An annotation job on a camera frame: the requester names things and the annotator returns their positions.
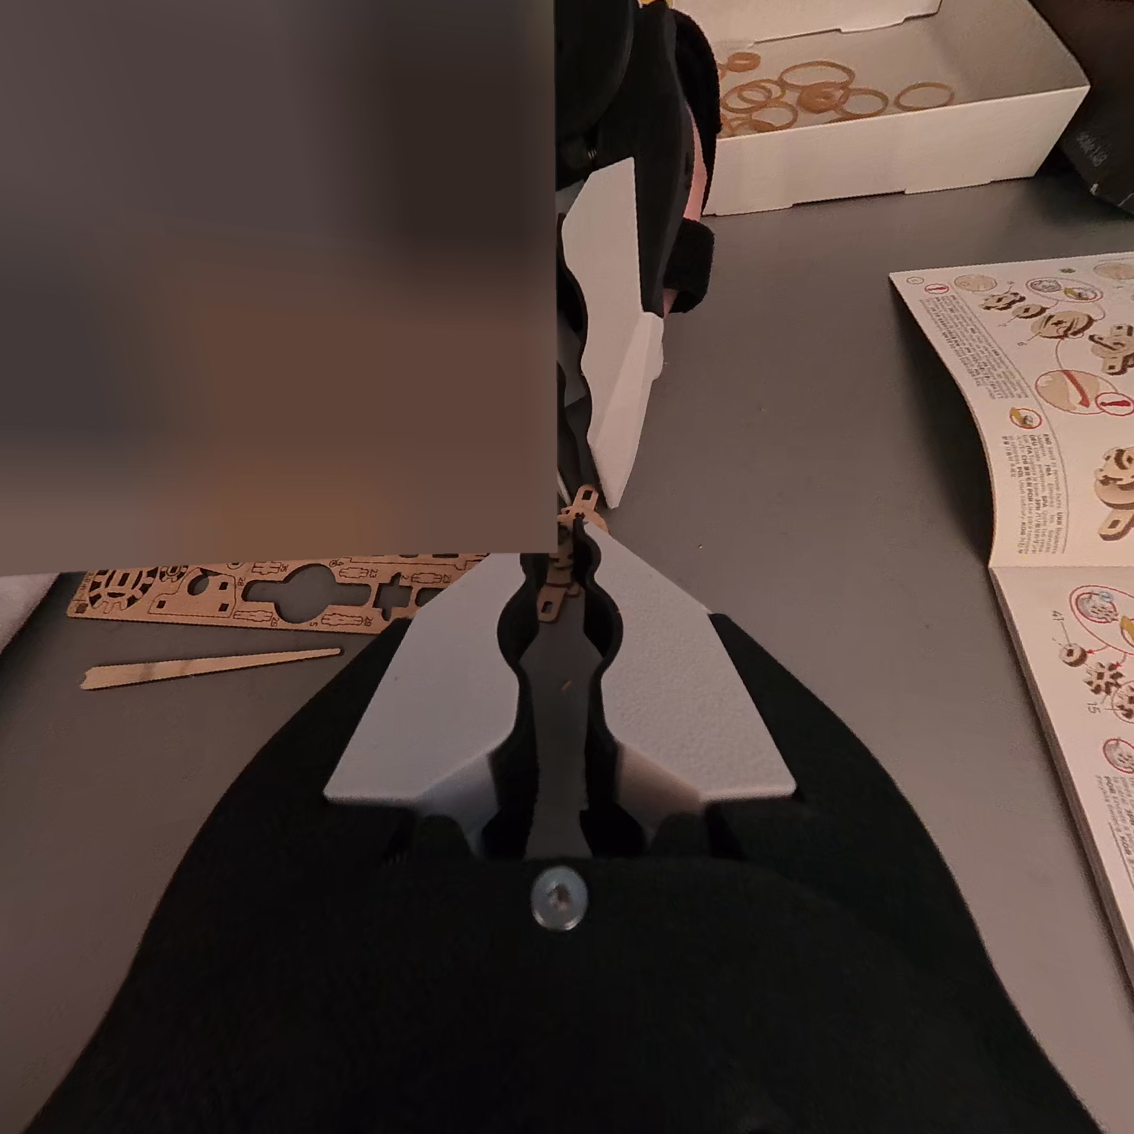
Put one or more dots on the thin wooden stick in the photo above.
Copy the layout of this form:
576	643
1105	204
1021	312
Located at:
204	665

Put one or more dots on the pile of wooden rings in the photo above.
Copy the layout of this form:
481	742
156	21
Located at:
820	98

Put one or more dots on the person's left hand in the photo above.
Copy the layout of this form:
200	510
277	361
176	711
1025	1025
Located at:
702	173

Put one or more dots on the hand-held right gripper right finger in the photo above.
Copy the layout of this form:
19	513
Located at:
691	709

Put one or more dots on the black model kit box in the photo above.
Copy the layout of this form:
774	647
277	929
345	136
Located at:
1098	132

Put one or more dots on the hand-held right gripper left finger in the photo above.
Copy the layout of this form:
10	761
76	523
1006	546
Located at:
426	709

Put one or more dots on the illustrated instruction booklet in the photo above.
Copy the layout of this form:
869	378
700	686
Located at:
992	398

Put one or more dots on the white cardboard box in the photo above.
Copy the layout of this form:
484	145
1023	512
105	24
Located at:
885	169

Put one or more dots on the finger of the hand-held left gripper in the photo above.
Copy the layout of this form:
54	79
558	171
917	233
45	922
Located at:
611	266

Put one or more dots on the round wooden model assembly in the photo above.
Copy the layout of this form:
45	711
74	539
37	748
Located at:
558	594

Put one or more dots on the laser-cut plywood sheet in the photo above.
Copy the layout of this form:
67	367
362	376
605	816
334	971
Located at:
230	610

